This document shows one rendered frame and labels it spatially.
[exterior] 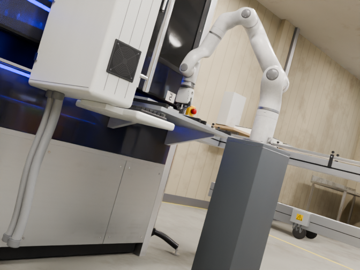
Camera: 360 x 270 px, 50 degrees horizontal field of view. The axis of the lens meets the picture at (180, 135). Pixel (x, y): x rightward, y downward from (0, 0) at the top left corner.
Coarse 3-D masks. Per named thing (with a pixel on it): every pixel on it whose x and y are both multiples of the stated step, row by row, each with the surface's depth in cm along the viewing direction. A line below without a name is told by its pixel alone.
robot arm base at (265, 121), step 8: (256, 112) 212; (264, 112) 207; (272, 112) 206; (256, 120) 209; (264, 120) 206; (272, 120) 206; (256, 128) 207; (264, 128) 205; (272, 128) 206; (256, 136) 206; (264, 136) 205; (272, 136) 208
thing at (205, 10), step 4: (208, 0) 253; (208, 4) 254; (204, 8) 251; (208, 8) 255; (204, 12) 252; (204, 16) 253; (200, 20) 251; (204, 20) 254; (200, 24) 251; (200, 28) 252; (200, 32) 253; (196, 36) 250; (200, 36) 254; (196, 40) 251; (196, 44) 252; (192, 48) 250
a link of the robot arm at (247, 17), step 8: (248, 8) 214; (224, 16) 226; (232, 16) 222; (240, 16) 215; (248, 16) 213; (256, 16) 215; (216, 24) 228; (224, 24) 227; (232, 24) 222; (240, 24) 218; (248, 24) 216; (256, 24) 219; (216, 32) 227; (224, 32) 229
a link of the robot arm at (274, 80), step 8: (264, 72) 205; (272, 72) 201; (280, 72) 201; (264, 80) 204; (272, 80) 201; (280, 80) 201; (264, 88) 206; (272, 88) 203; (280, 88) 202; (264, 96) 207; (272, 96) 205; (280, 96) 205; (264, 104) 207; (272, 104) 206; (280, 104) 208
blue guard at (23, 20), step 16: (0, 0) 150; (16, 0) 155; (32, 0) 160; (48, 0) 166; (0, 16) 151; (16, 16) 156; (32, 16) 162; (32, 32) 163; (144, 64) 218; (160, 64) 228; (144, 80) 220; (160, 80) 231; (176, 80) 243
